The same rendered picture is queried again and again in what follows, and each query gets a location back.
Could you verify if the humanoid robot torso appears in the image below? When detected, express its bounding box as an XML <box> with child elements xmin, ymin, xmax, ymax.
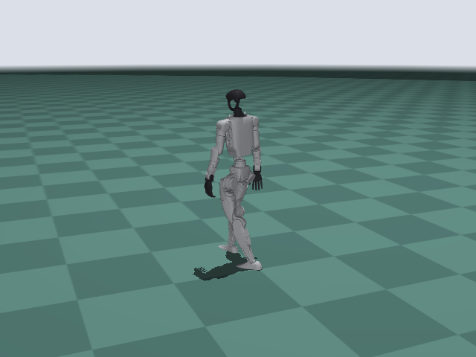
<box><xmin>225</xmin><ymin>112</ymin><xmax>254</xmax><ymax>183</ymax></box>

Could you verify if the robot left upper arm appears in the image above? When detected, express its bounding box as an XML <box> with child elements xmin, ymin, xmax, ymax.
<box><xmin>212</xmin><ymin>119</ymin><xmax>231</xmax><ymax>155</ymax></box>

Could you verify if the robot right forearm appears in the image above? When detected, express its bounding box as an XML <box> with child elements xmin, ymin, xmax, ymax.
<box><xmin>252</xmin><ymin>146</ymin><xmax>261</xmax><ymax>171</ymax></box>

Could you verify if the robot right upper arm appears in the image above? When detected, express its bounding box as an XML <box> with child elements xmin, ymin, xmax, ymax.
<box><xmin>251</xmin><ymin>116</ymin><xmax>260</xmax><ymax>149</ymax></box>

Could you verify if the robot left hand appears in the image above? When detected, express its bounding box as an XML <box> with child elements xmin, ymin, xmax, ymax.
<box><xmin>205</xmin><ymin>174</ymin><xmax>215</xmax><ymax>197</ymax></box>

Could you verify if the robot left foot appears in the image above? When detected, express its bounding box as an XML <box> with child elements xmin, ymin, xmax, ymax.
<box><xmin>236</xmin><ymin>260</ymin><xmax>262</xmax><ymax>270</ymax></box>

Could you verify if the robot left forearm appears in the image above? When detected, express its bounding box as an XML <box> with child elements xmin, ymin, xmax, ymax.
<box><xmin>205</xmin><ymin>147</ymin><xmax>220</xmax><ymax>179</ymax></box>

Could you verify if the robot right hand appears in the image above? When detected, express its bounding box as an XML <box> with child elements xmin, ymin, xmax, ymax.
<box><xmin>249</xmin><ymin>165</ymin><xmax>263</xmax><ymax>190</ymax></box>

